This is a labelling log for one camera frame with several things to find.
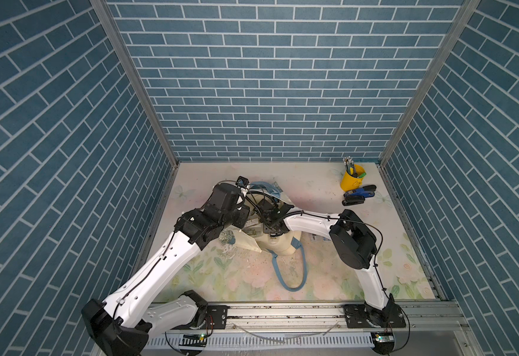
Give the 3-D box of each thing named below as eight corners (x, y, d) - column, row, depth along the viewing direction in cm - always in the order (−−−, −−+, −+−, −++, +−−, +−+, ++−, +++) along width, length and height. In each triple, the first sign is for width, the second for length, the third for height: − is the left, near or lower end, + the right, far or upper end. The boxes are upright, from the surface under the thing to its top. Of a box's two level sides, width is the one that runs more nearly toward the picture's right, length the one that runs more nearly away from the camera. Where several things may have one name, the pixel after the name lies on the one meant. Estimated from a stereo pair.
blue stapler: (344, 197, 109) (347, 192, 105) (342, 190, 112) (345, 184, 108) (374, 198, 109) (378, 192, 105) (372, 190, 112) (375, 185, 108)
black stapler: (342, 205, 106) (343, 202, 104) (339, 196, 110) (341, 193, 108) (364, 205, 106) (366, 202, 104) (361, 197, 110) (363, 194, 108)
